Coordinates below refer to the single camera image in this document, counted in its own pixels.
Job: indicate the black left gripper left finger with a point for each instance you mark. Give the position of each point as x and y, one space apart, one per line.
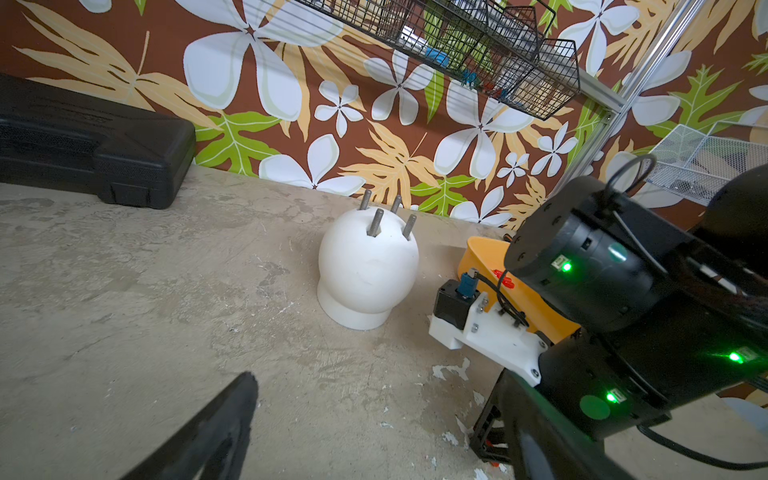
211 445

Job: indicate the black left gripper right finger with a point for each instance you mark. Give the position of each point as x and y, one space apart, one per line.
538 441

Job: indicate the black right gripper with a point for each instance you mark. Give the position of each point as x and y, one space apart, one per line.
594 385

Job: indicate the white dome screw fixture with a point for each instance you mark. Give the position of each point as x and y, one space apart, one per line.
362 278

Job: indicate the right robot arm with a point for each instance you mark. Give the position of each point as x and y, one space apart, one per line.
664 317

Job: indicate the pile of red sleeves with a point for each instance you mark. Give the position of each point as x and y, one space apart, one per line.
503 278

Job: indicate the front right metal screw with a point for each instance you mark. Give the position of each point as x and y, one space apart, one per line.
408 227

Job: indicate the metal screw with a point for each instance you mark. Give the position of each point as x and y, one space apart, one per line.
365 200
408 227
374 228
396 204

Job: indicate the front left metal screw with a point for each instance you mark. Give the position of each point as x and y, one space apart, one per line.
374 228

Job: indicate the back right metal screw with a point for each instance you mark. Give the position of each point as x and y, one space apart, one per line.
396 204

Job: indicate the back left metal screw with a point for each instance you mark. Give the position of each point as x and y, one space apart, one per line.
365 200

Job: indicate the yellow plastic tray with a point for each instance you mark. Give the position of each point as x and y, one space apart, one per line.
487 255

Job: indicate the white mesh basket right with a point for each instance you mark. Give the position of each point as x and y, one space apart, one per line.
696 165

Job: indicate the black plastic tool case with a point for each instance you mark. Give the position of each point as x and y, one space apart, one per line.
58 139

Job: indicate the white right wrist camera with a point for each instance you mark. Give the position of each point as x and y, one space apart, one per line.
464 316

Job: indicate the black wire basket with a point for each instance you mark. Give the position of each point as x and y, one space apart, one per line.
501 49

